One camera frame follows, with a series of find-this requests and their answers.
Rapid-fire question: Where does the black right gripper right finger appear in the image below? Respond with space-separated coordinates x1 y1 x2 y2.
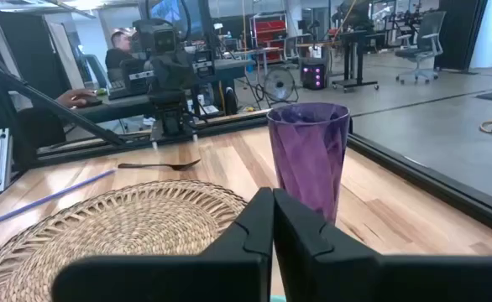
272 188 492 302

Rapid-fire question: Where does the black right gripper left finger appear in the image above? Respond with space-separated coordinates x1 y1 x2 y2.
51 187 275 302

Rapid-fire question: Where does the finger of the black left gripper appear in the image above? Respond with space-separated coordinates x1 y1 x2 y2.
150 108 175 150
173 107 199 142

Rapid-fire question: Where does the dark metal fork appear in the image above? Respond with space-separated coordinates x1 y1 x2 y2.
117 158 202 172

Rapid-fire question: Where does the purple plastic tumbler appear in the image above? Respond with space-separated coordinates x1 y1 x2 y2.
265 102 352 226

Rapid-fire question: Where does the thin purple straw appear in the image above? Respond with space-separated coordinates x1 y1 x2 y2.
0 168 118 232

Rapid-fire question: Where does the dark office desk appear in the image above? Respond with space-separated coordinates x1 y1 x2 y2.
71 58 255 125

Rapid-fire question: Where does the person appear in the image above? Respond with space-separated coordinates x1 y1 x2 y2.
104 30 137 83

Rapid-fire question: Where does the black computer mouse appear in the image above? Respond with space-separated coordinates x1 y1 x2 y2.
77 96 104 108

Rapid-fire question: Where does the computer monitor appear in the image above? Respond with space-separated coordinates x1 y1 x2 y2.
150 0 207 41

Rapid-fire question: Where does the person's hand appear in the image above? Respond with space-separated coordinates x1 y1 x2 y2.
55 88 98 109

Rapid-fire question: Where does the round woven straw placemat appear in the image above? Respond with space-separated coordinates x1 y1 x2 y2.
0 179 249 302

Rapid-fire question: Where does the round floor fan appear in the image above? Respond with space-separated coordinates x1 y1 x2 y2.
262 66 300 106

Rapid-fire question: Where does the shelf with red bins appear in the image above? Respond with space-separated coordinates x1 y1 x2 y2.
249 12 290 65

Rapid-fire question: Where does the computer tower with pink lights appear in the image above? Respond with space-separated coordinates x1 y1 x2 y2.
300 61 328 91

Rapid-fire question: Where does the black standing desk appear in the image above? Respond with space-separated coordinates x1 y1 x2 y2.
332 29 380 93

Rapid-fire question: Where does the gray office chair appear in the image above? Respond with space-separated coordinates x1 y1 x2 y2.
394 10 448 85

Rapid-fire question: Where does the black partition panel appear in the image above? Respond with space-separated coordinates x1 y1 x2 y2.
433 0 489 72

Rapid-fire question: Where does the black aluminium table frame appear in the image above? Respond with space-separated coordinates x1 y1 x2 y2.
0 24 492 242

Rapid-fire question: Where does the white metal bracket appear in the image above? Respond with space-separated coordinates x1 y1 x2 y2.
0 128 14 194

